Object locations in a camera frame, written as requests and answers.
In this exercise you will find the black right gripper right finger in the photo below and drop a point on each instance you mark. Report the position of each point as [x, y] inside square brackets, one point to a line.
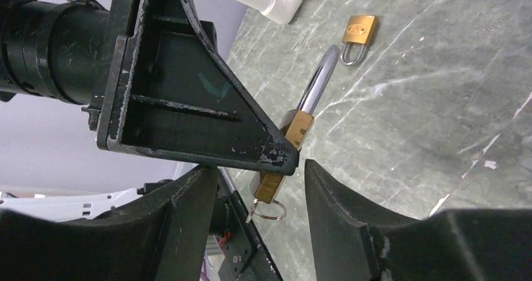
[354, 238]

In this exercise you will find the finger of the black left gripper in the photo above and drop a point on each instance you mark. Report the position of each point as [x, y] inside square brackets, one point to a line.
[170, 95]

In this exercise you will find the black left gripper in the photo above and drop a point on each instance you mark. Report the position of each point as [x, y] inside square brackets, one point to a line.
[54, 50]

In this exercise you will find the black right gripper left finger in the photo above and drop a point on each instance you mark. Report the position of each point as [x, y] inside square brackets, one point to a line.
[160, 236]

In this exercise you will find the large brass padlock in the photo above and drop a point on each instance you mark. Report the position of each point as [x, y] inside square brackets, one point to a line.
[297, 123]

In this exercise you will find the silver key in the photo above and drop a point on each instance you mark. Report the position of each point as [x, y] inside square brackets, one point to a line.
[252, 211]

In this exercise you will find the small brass padlock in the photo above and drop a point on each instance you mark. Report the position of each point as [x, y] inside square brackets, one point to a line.
[358, 32]

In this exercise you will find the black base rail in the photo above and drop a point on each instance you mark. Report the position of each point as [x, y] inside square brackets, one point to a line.
[246, 256]

